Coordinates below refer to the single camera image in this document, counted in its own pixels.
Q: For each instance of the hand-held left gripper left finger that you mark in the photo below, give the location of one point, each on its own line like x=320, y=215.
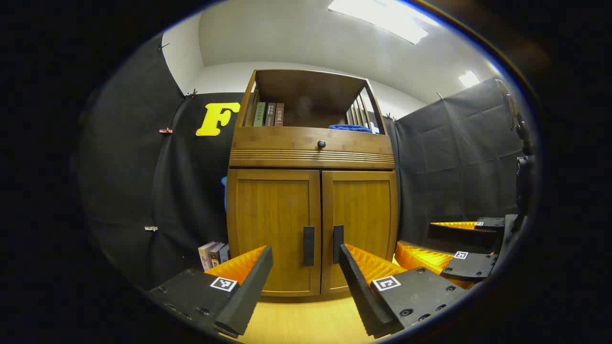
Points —
x=248, y=291

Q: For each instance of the black backdrop cloth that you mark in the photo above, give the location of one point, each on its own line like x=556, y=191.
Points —
x=134, y=191

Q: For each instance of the small ceiling light panel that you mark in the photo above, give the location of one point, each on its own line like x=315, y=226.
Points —
x=469, y=79

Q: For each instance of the wooden drawer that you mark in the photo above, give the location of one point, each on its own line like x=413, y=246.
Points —
x=277, y=141

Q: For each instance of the wooden double-door shoe cabinet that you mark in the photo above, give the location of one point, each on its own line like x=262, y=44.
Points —
x=306, y=88

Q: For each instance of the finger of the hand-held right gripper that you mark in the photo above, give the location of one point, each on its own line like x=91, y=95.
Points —
x=459, y=235
x=471, y=266

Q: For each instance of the dark book with white spine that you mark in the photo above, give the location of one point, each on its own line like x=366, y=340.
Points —
x=216, y=254

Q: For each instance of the large ceiling light panel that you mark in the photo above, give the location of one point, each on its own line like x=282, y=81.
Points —
x=382, y=19

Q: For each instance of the green book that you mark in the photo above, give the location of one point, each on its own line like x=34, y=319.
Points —
x=259, y=114

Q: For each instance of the blue cloth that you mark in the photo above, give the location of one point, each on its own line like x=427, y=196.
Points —
x=349, y=128

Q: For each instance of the wooden shoe cabinet door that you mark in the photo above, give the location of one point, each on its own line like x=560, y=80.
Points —
x=267, y=220
x=363, y=210

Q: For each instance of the dark grey book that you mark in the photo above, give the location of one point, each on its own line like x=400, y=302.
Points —
x=270, y=114

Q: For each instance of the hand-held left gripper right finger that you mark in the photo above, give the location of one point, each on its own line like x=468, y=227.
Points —
x=361, y=291

